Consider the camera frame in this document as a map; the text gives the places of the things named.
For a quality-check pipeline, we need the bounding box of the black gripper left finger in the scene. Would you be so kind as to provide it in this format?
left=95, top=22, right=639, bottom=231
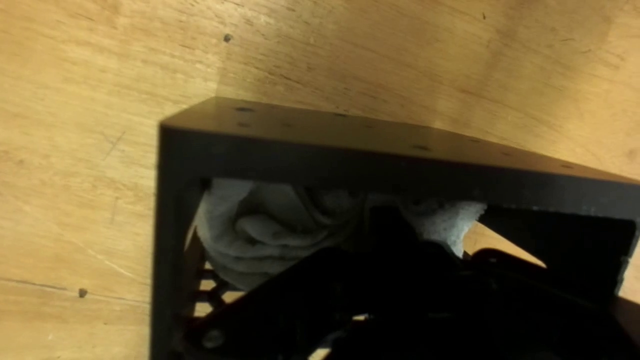
left=183, top=205, right=429, bottom=360

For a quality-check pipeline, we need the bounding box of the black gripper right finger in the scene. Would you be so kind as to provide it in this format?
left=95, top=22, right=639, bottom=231
left=393, top=205, right=640, bottom=360

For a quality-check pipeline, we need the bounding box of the white terry cloth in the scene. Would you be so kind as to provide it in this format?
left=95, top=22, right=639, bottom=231
left=195, top=178, right=488, bottom=291

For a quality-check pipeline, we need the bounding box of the black perforated box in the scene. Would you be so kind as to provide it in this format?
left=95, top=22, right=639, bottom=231
left=148, top=95, right=640, bottom=360

